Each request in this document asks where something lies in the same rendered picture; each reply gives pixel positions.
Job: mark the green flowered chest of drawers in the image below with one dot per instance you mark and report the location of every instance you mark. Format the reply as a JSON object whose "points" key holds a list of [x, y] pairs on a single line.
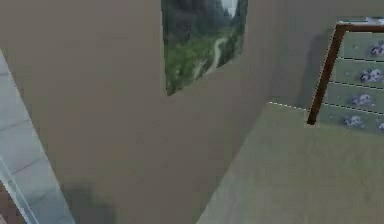
{"points": [[356, 80]]}

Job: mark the green landscape wall picture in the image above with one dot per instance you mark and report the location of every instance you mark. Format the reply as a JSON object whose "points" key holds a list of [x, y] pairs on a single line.
{"points": [[200, 46]]}

